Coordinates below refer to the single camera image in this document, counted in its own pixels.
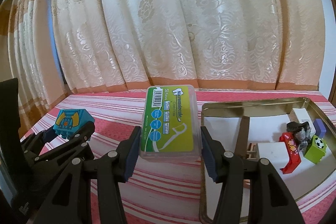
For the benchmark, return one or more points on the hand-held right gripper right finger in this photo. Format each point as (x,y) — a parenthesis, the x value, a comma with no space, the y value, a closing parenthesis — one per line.
(208,158)

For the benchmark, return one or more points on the red toy brick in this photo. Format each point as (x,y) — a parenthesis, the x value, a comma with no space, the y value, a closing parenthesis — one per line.
(290,153)

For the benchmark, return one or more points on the white paper liner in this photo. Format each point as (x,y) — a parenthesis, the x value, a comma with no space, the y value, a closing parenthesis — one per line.
(302,182)

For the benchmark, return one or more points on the gold tin box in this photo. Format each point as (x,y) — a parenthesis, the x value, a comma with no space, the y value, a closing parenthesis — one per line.
(249,108)

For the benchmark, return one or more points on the white plastic box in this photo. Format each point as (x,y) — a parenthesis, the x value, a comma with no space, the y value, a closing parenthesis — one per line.
(271,155)

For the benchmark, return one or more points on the black grey toy figure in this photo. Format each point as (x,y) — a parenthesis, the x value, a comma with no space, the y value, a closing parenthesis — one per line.
(299,132)

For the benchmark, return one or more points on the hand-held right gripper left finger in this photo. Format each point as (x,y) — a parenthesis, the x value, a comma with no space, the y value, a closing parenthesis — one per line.
(132,158)

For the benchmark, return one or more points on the green toy brick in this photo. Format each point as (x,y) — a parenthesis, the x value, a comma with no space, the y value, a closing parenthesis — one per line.
(315,149)

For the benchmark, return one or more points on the brown wooden bar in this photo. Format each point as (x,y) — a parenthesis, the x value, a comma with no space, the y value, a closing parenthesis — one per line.
(244,134)

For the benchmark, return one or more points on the white paper box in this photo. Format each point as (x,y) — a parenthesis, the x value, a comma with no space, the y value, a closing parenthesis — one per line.
(300,115)

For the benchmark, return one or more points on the purple block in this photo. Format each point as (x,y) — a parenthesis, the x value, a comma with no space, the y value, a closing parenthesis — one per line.
(320,128)

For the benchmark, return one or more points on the green label floss pick box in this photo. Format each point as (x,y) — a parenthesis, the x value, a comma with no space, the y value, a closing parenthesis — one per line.
(168,124)

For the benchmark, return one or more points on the cream floral curtain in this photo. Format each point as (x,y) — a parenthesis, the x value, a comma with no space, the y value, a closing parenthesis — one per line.
(34,56)
(183,16)

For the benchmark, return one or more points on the blue toy brick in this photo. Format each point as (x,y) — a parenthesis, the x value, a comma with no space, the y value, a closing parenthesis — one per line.
(69,120)

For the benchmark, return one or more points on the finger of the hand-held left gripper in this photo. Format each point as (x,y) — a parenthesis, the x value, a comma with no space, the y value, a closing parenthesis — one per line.
(48,134)
(78,142)

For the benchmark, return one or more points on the pink striped bedspread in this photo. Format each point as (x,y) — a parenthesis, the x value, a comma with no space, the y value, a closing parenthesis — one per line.
(118,108)

